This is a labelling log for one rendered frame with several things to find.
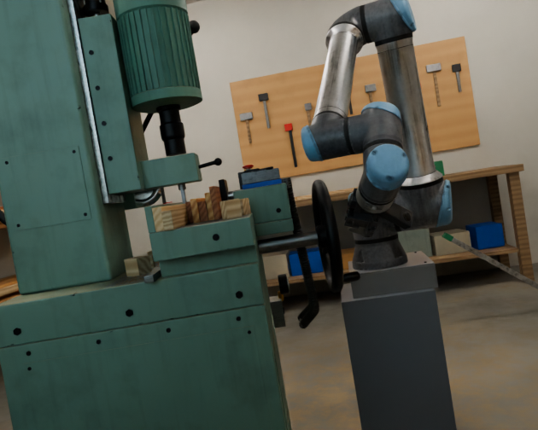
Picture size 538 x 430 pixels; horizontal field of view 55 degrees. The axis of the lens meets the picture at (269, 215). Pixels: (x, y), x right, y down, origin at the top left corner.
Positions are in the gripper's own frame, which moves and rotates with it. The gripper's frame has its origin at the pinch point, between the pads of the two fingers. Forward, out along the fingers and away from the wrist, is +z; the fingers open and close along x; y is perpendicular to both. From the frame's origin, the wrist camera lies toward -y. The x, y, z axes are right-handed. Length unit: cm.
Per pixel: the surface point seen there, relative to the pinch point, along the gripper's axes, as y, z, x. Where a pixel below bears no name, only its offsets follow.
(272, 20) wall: 83, 200, -274
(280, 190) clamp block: 24.8, -17.6, 2.0
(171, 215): 44, -36, 23
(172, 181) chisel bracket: 51, -20, 7
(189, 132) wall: 138, 257, -182
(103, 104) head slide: 69, -31, -4
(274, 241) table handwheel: 23.6, -11.4, 13.3
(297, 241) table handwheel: 18.0, -11.8, 11.9
